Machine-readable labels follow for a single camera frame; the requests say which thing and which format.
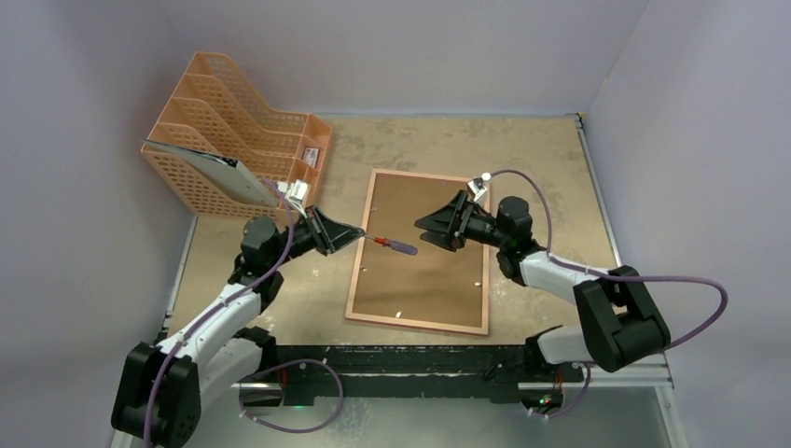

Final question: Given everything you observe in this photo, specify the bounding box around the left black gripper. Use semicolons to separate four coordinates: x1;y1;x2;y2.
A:
268;205;363;269

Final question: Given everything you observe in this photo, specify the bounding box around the blue red screwdriver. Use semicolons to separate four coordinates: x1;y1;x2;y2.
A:
365;235;418;256

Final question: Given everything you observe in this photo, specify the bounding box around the pink picture frame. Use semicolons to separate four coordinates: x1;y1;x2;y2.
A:
345;169;490;335

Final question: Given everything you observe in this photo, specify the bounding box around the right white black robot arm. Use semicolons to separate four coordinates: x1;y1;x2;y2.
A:
414;190;671;380

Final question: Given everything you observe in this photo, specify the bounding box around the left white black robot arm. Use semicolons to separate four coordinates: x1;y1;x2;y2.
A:
110;206;366;447

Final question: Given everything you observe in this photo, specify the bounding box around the red white small box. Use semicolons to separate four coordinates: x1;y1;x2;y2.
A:
301;147;321;169

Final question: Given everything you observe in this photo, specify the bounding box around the grey folder in organizer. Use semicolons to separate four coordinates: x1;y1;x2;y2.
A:
143;139;281;206

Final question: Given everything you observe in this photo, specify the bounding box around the orange plastic file organizer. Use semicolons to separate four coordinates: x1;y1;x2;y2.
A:
141;51;332;225

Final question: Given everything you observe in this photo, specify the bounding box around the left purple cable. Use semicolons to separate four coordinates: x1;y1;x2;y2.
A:
143;179;344;448

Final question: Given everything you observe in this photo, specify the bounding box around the purple cable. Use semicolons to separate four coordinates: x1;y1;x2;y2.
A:
143;179;344;448
488;169;729;420

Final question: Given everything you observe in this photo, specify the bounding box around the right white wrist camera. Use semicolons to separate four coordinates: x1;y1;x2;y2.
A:
467;172;492;204

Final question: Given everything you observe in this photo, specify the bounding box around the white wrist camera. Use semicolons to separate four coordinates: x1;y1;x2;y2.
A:
277;179;310;216
467;172;492;204

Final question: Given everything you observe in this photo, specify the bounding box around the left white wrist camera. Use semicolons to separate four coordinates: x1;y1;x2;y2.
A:
277;179;310;216

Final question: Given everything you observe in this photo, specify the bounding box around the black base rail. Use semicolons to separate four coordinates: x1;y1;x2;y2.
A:
235;344;585;406

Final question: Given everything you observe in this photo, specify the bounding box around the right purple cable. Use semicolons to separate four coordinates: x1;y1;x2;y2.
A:
488;169;729;420

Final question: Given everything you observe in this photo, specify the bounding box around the aluminium extrusion rail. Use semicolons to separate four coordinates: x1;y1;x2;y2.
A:
126;343;673;389

